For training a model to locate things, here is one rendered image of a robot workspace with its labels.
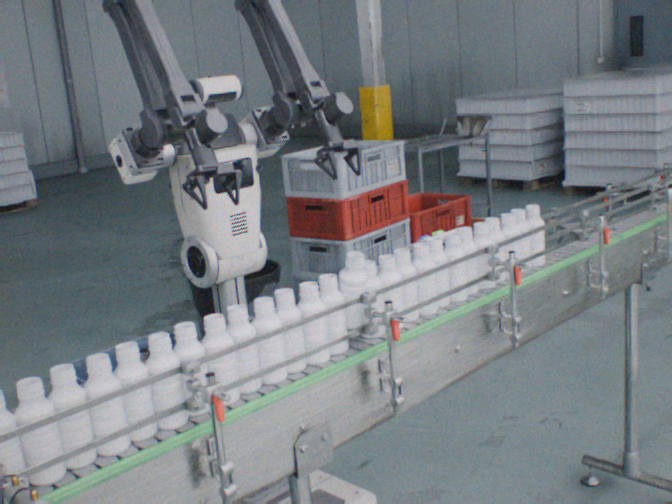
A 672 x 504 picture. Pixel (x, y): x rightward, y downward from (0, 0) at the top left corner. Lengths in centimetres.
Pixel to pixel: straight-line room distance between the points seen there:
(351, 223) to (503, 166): 507
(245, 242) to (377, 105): 958
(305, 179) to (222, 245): 198
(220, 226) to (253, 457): 91
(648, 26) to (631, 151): 442
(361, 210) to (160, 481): 299
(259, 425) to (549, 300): 102
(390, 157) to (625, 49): 843
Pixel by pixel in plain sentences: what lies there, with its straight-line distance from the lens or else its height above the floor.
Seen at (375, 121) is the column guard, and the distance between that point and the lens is 1189.
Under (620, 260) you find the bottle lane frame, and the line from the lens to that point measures 263.
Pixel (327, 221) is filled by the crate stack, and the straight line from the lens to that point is 423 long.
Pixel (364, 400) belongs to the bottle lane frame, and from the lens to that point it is 174.
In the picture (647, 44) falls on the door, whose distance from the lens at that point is 1245.
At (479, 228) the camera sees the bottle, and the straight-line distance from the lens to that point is 204.
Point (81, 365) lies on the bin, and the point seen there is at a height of 93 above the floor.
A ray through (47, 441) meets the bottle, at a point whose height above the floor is 107.
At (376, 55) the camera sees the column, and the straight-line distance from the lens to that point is 1212.
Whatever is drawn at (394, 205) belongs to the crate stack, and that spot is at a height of 76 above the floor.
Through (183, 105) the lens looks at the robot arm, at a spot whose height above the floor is 152.
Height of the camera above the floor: 161
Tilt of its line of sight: 14 degrees down
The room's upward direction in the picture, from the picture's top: 5 degrees counter-clockwise
